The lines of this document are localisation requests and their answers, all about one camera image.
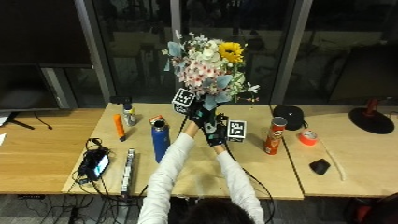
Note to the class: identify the blue metal water bottle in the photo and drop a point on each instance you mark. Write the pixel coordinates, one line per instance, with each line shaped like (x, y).
(160, 141)

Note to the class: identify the white marker cube on glove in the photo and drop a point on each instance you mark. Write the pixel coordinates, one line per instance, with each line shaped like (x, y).
(235, 130)
(182, 100)

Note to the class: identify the small grey bottle yellow label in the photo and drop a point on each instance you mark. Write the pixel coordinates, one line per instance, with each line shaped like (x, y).
(129, 115)

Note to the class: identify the black lamp base red pole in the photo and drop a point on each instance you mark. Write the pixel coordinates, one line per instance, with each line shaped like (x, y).
(371, 120)

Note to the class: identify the black power strip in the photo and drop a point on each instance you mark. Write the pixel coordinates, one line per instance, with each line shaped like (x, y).
(31, 196)

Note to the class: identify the white marker cube on left glove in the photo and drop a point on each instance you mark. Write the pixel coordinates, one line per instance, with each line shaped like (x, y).
(182, 100)

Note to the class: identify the white marker cube on right glove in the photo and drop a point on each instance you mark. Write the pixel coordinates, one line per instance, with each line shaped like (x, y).
(235, 130)

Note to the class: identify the person's right hand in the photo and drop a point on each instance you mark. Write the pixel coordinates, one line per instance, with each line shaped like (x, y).
(214, 133)

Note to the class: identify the black computer mouse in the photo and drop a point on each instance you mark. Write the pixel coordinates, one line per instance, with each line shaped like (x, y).
(319, 166)

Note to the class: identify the black phone with lit screen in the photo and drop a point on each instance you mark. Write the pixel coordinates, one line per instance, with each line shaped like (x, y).
(96, 163)

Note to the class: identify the red black chair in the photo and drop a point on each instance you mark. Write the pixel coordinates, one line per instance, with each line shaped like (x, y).
(369, 210)

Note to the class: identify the small orange white packet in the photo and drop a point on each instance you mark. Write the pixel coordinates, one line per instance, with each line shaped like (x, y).
(156, 119)

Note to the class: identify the white paper sheet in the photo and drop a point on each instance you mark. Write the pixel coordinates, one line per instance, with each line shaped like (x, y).
(1, 138)

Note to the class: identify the thin white stick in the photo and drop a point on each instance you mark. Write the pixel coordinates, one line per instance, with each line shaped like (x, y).
(334, 161)

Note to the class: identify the black round pouch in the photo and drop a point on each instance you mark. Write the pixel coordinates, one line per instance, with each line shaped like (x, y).
(289, 116)

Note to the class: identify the orange tape roll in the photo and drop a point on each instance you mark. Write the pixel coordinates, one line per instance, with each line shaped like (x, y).
(307, 137)

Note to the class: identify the long silver black bar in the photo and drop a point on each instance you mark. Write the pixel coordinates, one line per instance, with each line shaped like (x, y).
(128, 171)

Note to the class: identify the person's left hand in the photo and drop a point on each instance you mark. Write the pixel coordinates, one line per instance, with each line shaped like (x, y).
(200, 114)

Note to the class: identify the mixed flower bouquet with sunflower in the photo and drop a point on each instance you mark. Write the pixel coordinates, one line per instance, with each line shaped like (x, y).
(209, 67)

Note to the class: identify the red chip can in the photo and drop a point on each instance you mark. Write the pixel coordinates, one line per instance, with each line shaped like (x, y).
(274, 137)

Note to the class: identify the orange utility knife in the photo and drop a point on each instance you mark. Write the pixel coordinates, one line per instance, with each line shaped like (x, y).
(118, 126)

